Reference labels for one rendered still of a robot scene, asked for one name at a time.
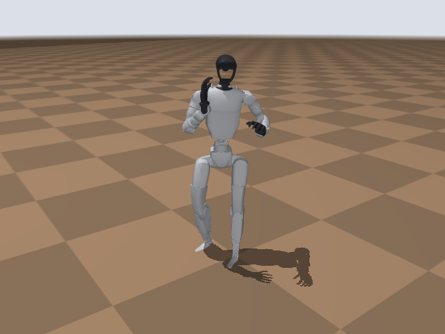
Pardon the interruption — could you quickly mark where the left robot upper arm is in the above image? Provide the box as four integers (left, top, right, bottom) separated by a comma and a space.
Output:
241, 90, 265, 122

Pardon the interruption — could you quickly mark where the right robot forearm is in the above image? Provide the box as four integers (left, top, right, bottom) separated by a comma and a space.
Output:
182, 105, 211, 131

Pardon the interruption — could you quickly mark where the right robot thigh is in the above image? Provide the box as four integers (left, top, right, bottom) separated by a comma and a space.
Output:
191, 155, 211, 218

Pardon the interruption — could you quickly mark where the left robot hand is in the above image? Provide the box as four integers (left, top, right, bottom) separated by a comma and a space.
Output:
246, 121, 266, 136

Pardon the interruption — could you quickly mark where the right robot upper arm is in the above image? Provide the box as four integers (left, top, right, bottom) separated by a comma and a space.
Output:
183, 90, 208, 134

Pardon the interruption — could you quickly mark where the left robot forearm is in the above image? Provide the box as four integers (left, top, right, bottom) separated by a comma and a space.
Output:
256, 116, 270, 138

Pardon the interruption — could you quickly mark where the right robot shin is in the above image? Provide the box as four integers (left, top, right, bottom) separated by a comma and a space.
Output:
194, 214, 212, 245

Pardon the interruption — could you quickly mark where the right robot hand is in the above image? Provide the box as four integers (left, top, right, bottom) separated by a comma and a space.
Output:
200, 77, 213, 114

